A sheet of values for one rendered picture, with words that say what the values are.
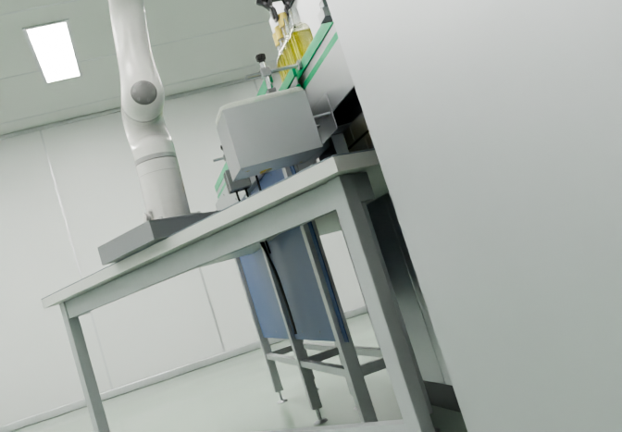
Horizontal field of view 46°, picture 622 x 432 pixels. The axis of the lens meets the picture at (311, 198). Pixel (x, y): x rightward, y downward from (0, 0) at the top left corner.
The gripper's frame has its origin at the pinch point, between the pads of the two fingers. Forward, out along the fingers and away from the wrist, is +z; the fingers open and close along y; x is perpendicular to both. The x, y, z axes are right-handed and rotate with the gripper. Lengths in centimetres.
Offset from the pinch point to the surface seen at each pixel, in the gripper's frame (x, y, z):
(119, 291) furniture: -21, 70, 68
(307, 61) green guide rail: 24.0, 4.4, 24.2
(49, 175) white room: -580, 111, -103
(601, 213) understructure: 153, 24, 84
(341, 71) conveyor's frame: 52, 7, 37
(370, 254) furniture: 72, 20, 81
